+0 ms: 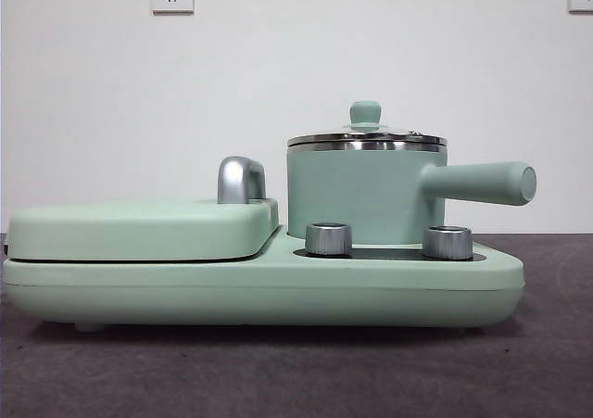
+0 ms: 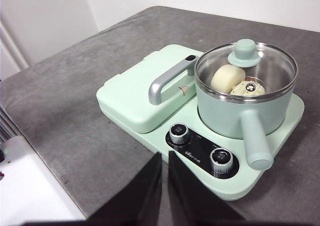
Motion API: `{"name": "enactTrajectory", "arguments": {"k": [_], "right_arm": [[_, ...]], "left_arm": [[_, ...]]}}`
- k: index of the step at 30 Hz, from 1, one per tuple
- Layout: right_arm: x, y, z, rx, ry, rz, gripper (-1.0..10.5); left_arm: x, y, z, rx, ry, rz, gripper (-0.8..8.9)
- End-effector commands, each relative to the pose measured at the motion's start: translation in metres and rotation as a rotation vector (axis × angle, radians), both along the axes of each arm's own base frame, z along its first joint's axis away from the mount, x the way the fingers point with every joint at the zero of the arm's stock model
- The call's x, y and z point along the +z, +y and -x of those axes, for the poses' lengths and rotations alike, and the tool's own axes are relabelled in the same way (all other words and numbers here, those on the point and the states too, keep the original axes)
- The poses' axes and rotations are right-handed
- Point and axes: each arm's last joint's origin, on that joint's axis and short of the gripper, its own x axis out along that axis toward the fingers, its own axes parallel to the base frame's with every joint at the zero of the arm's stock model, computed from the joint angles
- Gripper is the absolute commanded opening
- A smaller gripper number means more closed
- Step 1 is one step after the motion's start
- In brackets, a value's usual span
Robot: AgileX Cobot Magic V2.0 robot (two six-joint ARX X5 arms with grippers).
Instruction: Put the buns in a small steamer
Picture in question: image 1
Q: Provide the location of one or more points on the mint green griddle lid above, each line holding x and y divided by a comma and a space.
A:
139, 230

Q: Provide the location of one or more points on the glass pot lid green knob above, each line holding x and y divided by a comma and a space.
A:
364, 112

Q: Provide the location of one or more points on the silver control knob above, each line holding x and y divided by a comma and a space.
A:
447, 242
328, 239

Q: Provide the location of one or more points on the mint green breakfast machine base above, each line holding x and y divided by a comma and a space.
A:
278, 283

